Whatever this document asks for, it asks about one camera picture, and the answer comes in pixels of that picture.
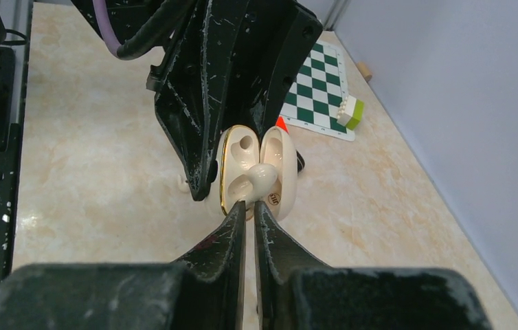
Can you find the green white chessboard mat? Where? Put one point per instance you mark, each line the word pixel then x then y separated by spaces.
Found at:
pixel 319 88

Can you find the wooden cork piece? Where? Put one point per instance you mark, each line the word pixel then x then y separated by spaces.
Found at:
pixel 364 71

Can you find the green white toy block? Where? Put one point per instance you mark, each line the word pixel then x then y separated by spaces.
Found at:
pixel 350 112

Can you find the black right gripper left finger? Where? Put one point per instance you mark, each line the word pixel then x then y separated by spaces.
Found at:
pixel 202 289

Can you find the white earbud charging case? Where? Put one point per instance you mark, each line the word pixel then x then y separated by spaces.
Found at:
pixel 239 149

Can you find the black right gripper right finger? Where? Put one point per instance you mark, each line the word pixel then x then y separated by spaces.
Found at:
pixel 296 290

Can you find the black charging case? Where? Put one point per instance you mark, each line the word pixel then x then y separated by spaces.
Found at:
pixel 300 162

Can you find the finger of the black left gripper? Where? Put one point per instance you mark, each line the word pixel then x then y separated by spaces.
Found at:
pixel 201 83
pixel 276 42

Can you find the orange red block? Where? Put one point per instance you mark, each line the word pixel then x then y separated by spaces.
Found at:
pixel 282 124

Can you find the white earbud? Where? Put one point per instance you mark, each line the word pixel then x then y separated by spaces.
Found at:
pixel 183 184
pixel 257 183

